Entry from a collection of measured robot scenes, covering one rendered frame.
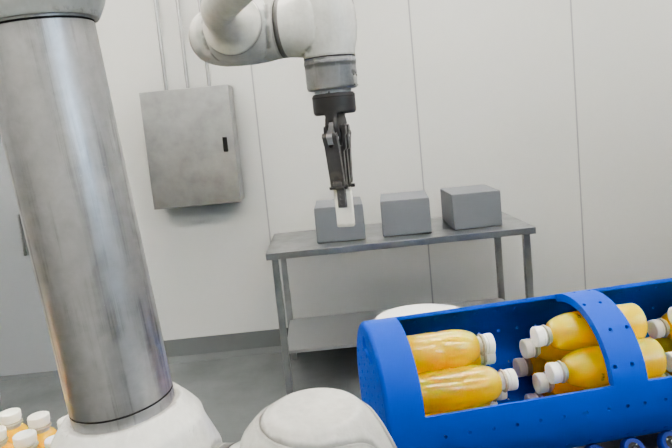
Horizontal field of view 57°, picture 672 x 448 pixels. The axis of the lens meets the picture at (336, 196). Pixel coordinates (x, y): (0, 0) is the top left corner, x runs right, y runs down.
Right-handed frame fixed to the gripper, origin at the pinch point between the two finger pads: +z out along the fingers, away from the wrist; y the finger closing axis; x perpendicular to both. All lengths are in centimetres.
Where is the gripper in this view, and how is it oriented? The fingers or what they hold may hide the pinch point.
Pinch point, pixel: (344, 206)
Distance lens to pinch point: 110.1
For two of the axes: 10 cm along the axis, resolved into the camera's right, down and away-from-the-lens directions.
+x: -9.7, 0.7, 2.4
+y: 2.3, -1.4, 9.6
